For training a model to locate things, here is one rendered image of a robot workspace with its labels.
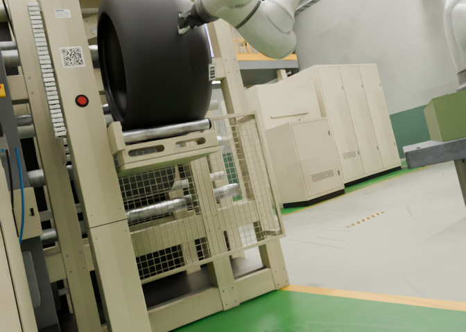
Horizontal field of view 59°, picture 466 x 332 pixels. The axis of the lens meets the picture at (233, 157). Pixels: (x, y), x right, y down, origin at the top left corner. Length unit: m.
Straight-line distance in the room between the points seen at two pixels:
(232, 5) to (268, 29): 0.11
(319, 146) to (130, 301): 5.20
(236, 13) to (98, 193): 0.78
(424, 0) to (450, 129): 12.41
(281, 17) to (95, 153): 0.79
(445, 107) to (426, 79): 12.16
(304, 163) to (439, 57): 7.69
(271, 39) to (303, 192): 5.03
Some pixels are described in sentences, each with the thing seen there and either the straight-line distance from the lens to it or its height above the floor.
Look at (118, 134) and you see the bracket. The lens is 1.43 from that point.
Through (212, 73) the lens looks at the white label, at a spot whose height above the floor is 1.06.
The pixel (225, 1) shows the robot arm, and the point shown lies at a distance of 1.12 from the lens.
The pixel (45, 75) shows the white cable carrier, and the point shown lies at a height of 1.17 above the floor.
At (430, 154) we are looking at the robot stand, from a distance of 0.99.
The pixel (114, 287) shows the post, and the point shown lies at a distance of 1.54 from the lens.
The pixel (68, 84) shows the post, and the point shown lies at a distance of 1.57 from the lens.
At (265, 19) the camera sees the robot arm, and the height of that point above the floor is 1.07.
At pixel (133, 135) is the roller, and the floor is 0.90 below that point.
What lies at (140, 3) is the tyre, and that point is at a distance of 1.53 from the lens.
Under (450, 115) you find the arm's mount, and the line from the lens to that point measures 1.08.
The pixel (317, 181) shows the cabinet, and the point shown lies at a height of 0.30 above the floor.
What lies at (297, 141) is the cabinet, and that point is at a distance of 6.12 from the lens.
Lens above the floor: 0.69
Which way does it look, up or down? 2 degrees up
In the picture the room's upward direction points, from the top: 13 degrees counter-clockwise
